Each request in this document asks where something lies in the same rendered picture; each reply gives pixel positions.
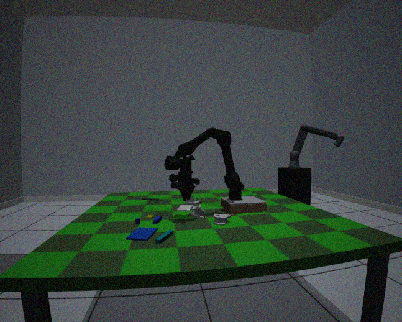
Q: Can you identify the teal rectangular bar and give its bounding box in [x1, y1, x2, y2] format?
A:
[155, 230, 173, 244]

